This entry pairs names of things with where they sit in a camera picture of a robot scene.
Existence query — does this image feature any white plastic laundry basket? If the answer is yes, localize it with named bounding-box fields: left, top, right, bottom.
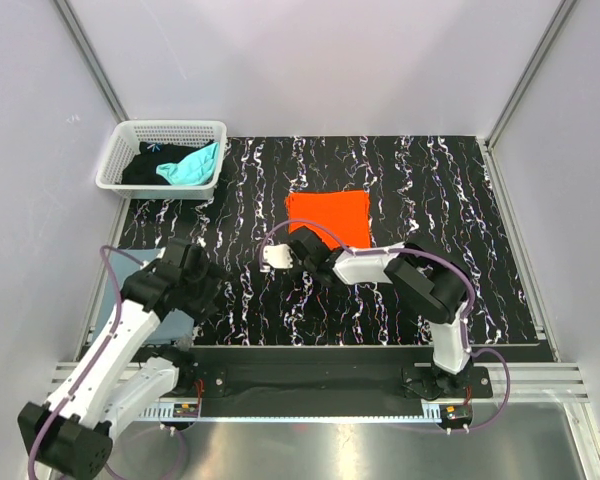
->
left=96, top=120, right=227, bottom=201

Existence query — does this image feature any slotted cable duct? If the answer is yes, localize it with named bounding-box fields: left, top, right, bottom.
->
left=137, top=400, right=452, bottom=425

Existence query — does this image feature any orange t shirt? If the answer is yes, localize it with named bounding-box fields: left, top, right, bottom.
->
left=286, top=190, right=371, bottom=248

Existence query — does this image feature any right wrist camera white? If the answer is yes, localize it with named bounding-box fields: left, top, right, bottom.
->
left=260, top=244, right=294, bottom=273

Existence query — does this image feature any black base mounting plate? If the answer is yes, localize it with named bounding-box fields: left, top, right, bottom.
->
left=185, top=346, right=493, bottom=400

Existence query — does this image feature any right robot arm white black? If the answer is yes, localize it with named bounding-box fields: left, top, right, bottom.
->
left=289, top=227, right=476, bottom=400

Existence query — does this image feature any black marbled table mat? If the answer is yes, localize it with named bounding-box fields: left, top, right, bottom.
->
left=119, top=136, right=537, bottom=346

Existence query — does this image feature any right corner aluminium post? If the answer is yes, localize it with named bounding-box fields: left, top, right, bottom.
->
left=484, top=0, right=579, bottom=151

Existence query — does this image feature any aluminium frame rail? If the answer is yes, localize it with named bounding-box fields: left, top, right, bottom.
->
left=47, top=362, right=592, bottom=404

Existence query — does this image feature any teal t shirt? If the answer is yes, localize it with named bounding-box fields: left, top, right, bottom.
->
left=155, top=142, right=219, bottom=186

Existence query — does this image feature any black t shirt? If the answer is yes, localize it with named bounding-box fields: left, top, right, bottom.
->
left=121, top=141, right=214, bottom=186

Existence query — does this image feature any folded grey-blue t shirt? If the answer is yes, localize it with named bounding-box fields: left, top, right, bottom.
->
left=91, top=249, right=194, bottom=345

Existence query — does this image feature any corner aluminium post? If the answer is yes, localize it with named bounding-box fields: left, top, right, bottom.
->
left=51, top=0, right=129, bottom=122
left=484, top=0, right=579, bottom=151

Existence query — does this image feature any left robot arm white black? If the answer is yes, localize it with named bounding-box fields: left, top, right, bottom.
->
left=17, top=239, right=226, bottom=479

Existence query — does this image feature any left corner aluminium post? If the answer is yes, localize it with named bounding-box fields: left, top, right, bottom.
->
left=51, top=0, right=129, bottom=122

